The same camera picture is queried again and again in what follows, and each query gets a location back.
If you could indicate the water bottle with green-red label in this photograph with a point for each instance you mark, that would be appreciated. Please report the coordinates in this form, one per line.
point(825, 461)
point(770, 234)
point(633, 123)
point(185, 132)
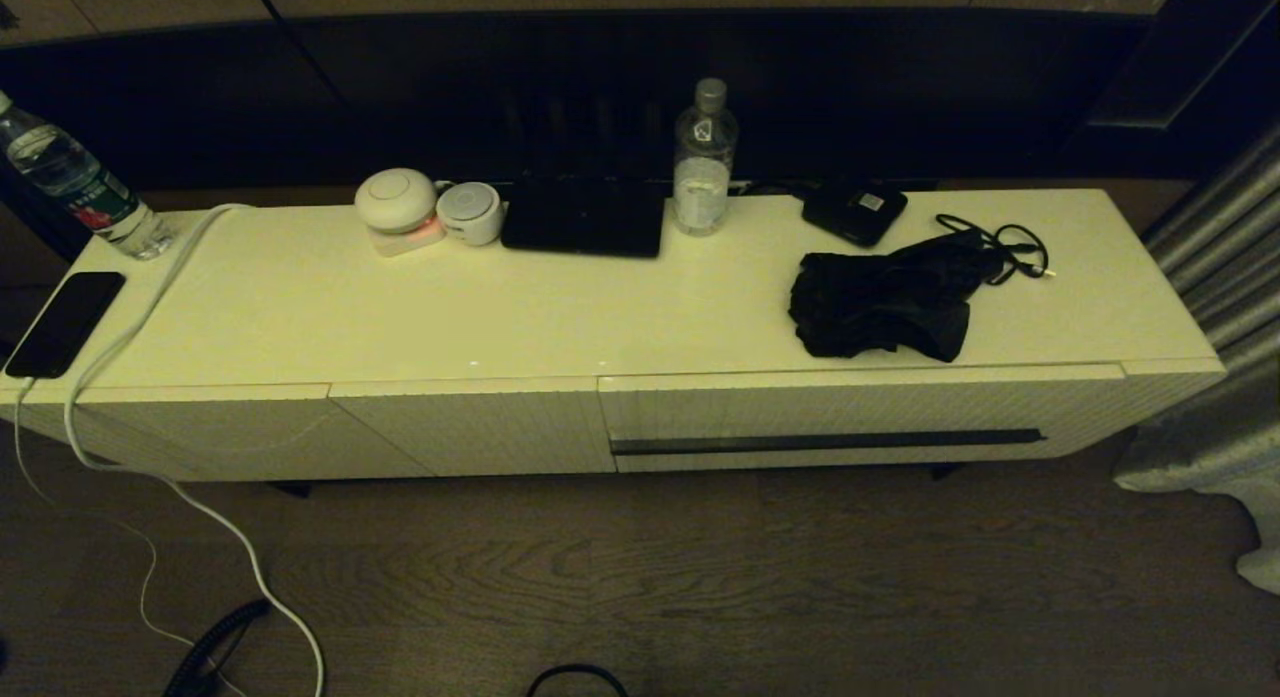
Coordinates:
point(70, 177)

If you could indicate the small white round speaker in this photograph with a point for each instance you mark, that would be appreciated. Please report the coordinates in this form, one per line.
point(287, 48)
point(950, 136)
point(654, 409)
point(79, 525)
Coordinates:
point(470, 217)

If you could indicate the white ribbed drawer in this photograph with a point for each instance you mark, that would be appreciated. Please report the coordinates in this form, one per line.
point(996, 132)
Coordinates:
point(800, 407)

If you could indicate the white base with pink light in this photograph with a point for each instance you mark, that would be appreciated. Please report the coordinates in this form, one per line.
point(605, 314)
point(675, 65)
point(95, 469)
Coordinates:
point(405, 244)

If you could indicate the black cloth garment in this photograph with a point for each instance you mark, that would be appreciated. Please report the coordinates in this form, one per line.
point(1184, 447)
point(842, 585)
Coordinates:
point(880, 297)

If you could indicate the black smartphone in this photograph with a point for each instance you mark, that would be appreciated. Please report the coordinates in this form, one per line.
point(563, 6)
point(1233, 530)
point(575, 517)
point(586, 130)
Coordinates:
point(65, 322)

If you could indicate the large white dome device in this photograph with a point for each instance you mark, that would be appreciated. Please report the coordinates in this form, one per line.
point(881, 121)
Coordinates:
point(395, 199)

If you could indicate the clear water bottle grey cap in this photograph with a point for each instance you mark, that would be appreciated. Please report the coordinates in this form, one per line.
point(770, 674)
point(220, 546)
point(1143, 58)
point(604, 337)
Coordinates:
point(703, 177)

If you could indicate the white ribbed cabinet door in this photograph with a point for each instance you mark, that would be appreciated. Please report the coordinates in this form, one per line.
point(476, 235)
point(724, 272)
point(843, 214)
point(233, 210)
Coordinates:
point(250, 427)
point(480, 427)

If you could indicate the black flat rectangular device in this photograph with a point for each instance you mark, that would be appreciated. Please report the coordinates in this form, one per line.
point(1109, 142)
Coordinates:
point(585, 222)

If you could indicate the white low cabinet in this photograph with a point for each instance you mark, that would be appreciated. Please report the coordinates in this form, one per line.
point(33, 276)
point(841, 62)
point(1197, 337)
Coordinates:
point(500, 307)

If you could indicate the small black box with label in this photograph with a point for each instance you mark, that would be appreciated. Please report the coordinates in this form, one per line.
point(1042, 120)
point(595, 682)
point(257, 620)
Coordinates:
point(853, 214)

